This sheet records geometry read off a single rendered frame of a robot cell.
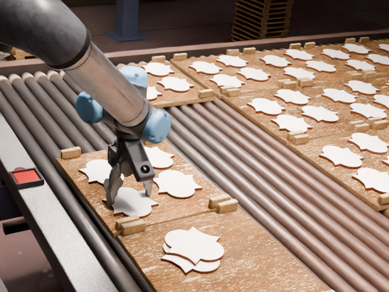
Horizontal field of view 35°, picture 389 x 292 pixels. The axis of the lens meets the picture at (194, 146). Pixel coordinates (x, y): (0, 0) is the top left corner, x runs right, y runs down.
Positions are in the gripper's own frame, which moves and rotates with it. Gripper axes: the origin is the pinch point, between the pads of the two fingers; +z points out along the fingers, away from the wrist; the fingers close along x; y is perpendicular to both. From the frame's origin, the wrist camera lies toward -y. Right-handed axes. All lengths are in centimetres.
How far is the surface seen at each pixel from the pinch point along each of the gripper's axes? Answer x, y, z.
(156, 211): -4.6, -6.0, 0.7
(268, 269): -17.3, -37.2, 1.1
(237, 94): -70, 54, -1
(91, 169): 3.1, 19.1, -0.4
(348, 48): -158, 86, -1
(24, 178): 20.7, 23.7, 1.1
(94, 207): 9.2, 2.0, 0.6
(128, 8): -191, 402, 60
